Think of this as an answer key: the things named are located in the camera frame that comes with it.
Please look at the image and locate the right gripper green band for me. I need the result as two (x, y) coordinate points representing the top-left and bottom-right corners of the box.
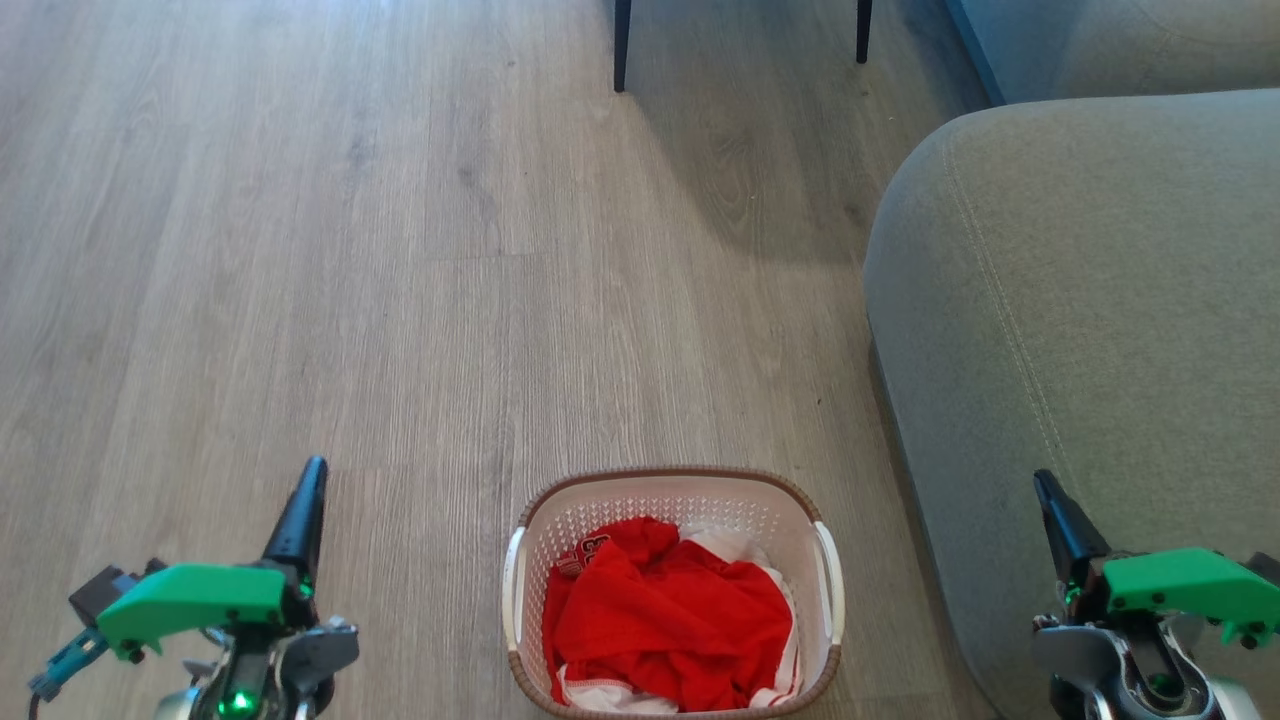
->
(1032, 469), (1280, 720)

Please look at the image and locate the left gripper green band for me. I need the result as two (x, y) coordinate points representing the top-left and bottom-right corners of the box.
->
(96, 456), (360, 720)

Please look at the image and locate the white plastic laundry basket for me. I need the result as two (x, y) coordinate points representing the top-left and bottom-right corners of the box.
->
(502, 466), (847, 720)

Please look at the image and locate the grey fabric sofa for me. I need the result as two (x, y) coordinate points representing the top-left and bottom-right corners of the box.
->
(863, 0), (1280, 720)

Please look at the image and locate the white garment with red trim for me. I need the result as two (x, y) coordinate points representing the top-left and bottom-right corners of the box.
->
(555, 523), (804, 714)

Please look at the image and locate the teal cable connector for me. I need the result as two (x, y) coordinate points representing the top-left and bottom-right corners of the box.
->
(28, 627), (107, 702)

